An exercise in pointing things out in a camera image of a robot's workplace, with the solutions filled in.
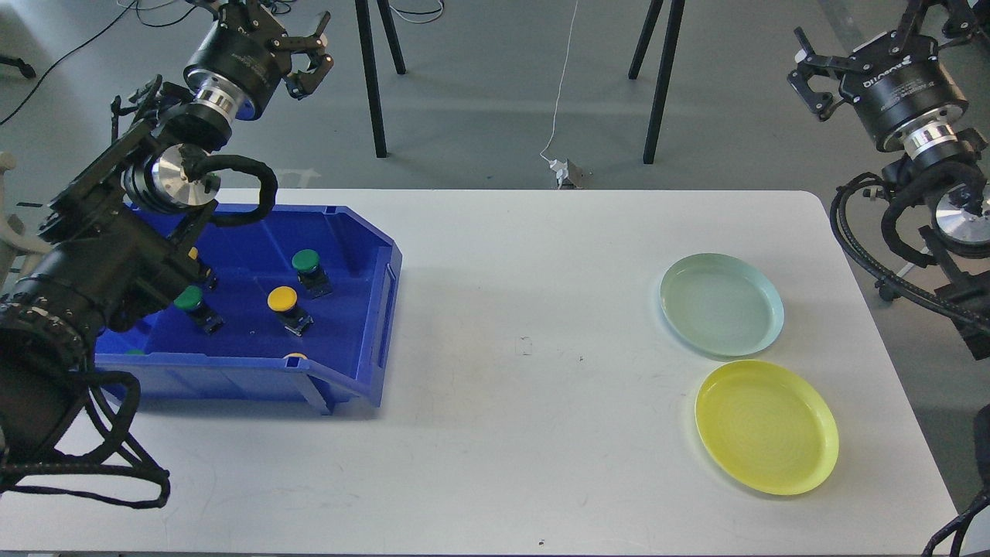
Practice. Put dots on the black tripod legs right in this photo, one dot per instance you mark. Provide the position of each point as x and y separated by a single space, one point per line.
668 53

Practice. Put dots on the light green plate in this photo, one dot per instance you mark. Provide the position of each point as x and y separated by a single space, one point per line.
720 306

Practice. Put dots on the blue plastic bin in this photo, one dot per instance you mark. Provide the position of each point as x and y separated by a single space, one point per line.
347 345

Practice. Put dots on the yellow push button back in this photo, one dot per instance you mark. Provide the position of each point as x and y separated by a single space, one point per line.
206 277

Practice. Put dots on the beige chair frame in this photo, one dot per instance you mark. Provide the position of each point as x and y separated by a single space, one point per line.
21 252

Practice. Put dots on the green push button in bin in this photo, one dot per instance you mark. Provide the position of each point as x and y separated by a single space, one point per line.
310 273

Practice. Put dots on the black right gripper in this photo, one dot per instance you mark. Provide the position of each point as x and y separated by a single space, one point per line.
897 88

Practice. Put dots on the green push button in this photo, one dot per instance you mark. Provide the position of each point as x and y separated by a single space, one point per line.
192 302
310 273

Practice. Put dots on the white caster stand leg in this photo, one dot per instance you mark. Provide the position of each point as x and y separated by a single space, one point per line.
892 286

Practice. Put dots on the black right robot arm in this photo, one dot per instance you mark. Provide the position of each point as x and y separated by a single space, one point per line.
936 195

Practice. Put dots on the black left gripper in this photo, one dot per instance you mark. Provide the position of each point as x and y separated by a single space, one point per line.
252 51

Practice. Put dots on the yellow plate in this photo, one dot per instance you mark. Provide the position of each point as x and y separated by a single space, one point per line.
766 427

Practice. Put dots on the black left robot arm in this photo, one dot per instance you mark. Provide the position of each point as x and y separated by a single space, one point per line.
115 248

